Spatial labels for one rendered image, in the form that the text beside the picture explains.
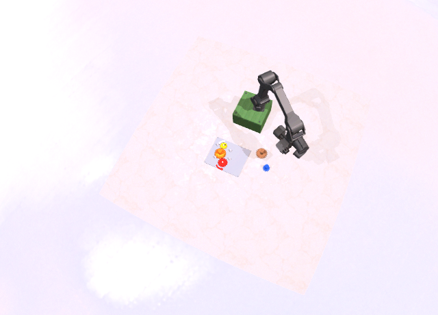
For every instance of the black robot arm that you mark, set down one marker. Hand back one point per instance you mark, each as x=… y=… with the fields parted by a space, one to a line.
x=293 y=123

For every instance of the orange gear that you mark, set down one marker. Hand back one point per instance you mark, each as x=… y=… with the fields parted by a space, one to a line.
x=261 y=153
x=220 y=153

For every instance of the red gear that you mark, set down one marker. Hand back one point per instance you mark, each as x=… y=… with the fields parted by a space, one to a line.
x=224 y=162

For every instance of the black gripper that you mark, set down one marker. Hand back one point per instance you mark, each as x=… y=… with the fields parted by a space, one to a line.
x=279 y=133

